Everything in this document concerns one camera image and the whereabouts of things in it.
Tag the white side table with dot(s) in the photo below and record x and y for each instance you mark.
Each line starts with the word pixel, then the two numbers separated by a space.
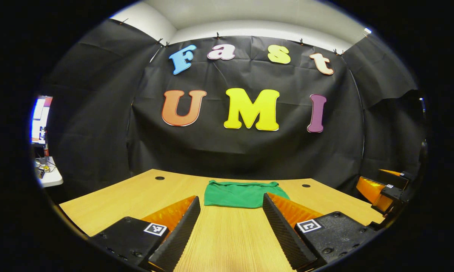
pixel 53 177

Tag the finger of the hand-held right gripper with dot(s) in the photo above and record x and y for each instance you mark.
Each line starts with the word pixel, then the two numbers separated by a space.
pixel 394 176
pixel 370 190

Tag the red bottle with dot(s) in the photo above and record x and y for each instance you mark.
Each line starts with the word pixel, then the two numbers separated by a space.
pixel 45 151

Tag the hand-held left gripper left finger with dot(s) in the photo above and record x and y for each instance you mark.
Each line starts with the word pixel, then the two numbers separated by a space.
pixel 177 238

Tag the black backdrop cloth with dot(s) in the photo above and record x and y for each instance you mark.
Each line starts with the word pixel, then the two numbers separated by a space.
pixel 245 151

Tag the computer monitor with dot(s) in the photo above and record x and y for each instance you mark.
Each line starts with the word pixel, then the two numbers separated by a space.
pixel 40 121

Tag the small black device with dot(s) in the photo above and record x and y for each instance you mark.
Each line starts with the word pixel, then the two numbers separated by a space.
pixel 40 173

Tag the green T-shirt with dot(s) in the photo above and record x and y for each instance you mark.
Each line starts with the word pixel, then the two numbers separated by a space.
pixel 245 194

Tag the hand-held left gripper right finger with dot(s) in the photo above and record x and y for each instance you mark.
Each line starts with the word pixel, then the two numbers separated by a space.
pixel 285 234

